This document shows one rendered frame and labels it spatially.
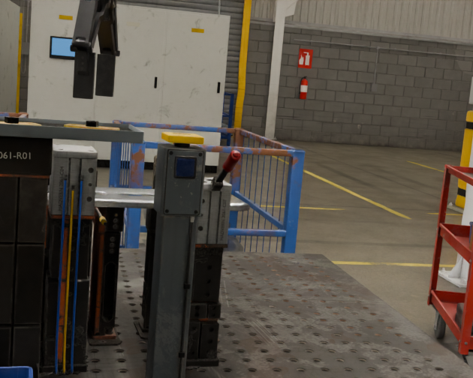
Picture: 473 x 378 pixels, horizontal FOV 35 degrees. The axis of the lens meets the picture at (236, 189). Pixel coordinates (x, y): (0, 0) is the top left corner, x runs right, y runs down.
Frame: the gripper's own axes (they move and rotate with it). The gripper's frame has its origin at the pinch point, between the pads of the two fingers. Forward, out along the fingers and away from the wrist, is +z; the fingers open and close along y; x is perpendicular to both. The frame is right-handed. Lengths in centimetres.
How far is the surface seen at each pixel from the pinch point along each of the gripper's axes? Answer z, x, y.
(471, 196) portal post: 65, -164, 391
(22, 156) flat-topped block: 10.5, 8.2, -8.8
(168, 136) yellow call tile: 6.3, -12.4, 0.1
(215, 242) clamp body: 27.4, -19.9, 19.3
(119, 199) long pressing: 21.9, -0.1, 24.6
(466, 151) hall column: 59, -236, 708
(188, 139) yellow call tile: 6.5, -15.4, 1.0
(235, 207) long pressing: 22.6, -22.5, 32.4
